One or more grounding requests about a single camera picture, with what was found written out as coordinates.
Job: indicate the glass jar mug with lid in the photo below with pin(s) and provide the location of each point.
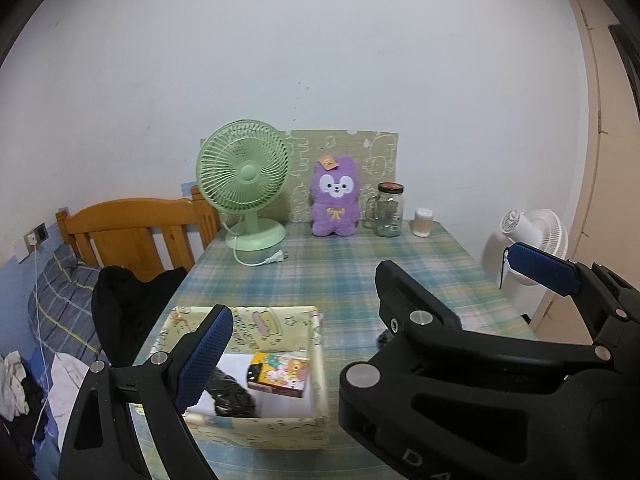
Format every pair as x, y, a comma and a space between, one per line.
387, 212

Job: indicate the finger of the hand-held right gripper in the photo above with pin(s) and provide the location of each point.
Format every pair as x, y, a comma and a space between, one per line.
542, 269
400, 300

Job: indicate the colourful bear snack box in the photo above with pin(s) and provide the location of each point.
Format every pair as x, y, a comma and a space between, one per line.
280, 372

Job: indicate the black garment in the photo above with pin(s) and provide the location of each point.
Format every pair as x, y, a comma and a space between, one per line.
127, 305

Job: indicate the purple plush toy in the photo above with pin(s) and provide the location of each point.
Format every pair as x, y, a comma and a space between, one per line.
334, 205

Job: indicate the small white brown cup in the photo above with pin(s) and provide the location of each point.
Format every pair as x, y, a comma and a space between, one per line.
422, 222

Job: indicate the black plastic bag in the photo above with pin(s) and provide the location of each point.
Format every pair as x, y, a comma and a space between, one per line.
232, 395

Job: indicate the white grey crumpled cloth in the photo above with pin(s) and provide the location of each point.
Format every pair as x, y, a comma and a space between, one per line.
12, 385

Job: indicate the printed green backboard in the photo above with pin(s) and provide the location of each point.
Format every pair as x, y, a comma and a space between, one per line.
377, 155

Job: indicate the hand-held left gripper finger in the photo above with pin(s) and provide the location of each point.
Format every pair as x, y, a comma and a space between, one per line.
205, 355

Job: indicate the wall socket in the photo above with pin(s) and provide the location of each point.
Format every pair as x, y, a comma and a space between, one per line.
36, 237

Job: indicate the white standing fan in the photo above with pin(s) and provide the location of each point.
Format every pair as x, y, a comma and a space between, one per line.
537, 232

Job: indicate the plaid tablecloth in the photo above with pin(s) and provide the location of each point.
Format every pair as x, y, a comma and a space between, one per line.
320, 280

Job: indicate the green desk fan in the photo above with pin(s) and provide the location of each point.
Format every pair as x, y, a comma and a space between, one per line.
243, 175

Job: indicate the wooden bed headboard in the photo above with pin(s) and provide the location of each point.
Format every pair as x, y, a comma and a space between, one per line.
130, 230

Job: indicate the beige door frame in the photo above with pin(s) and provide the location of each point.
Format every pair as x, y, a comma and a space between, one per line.
590, 110

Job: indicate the blue plaid pillow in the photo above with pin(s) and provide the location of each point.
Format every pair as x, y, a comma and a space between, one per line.
60, 305

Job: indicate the printed fabric storage box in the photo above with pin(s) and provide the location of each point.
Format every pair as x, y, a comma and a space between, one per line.
270, 327

